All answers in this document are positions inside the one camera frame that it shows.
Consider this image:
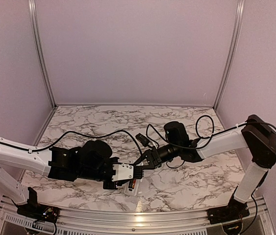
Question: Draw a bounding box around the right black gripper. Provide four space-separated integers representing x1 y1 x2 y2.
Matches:
135 142 181 169

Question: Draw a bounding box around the orange battery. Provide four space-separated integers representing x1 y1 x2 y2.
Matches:
128 180 136 189

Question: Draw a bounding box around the white remote control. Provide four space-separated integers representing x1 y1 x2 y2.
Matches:
124 179 142 196

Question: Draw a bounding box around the white battery cover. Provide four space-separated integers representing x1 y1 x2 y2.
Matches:
144 190 157 198

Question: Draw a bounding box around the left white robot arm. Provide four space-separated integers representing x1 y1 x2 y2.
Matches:
0 138 134 218

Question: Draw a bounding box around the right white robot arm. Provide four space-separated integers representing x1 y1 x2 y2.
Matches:
135 115 276 219

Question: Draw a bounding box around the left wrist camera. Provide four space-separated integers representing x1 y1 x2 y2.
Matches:
112 163 144 182

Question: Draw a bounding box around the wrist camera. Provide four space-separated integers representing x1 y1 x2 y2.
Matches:
112 163 144 182
136 133 152 147

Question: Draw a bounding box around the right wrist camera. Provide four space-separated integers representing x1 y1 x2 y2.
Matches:
136 133 152 147

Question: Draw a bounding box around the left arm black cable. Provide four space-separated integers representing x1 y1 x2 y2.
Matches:
0 130 143 157

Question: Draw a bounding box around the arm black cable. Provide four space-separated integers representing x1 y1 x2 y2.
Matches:
145 115 276 169
0 130 143 157

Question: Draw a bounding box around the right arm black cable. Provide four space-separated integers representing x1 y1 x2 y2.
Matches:
145 115 276 169

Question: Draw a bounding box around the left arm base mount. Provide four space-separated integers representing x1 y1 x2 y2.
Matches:
17 204 60 223

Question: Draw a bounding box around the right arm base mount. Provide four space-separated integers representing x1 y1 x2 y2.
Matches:
207 204 250 224

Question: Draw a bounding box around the front aluminium rail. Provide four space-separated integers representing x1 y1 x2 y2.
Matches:
0 196 276 235

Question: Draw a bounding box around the right aluminium frame post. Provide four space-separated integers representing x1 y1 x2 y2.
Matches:
213 0 245 112

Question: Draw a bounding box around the aluminium frame post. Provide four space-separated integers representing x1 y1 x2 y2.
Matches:
28 0 57 109
213 0 245 112

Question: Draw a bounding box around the left aluminium frame post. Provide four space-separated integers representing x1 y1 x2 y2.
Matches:
28 0 57 109

